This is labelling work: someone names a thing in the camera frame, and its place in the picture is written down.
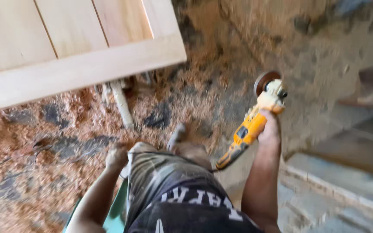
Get person's left hand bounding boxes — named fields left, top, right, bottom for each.
left=105, top=143, right=129, bottom=171

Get person's dark printed shirt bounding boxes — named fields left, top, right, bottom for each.
left=124, top=152, right=265, bottom=233

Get dusty wooden trestle leg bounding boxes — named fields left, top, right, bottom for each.
left=102, top=79, right=135, bottom=130

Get green plastic object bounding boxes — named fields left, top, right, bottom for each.
left=62, top=179, right=129, bottom=233

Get person's dusty shoe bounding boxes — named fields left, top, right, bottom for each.
left=166, top=123, right=187, bottom=152

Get person's dusty shorts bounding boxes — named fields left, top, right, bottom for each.
left=126, top=141, right=213, bottom=172

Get yellow angle grinder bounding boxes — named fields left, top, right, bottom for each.
left=215, top=71, right=288, bottom=171

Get person's right hand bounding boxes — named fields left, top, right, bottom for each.
left=257, top=109, right=282, bottom=146

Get black power cable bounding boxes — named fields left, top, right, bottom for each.
left=0, top=144, right=87, bottom=178

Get pale wooden panel door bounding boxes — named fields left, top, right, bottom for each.
left=0, top=0, right=187, bottom=114

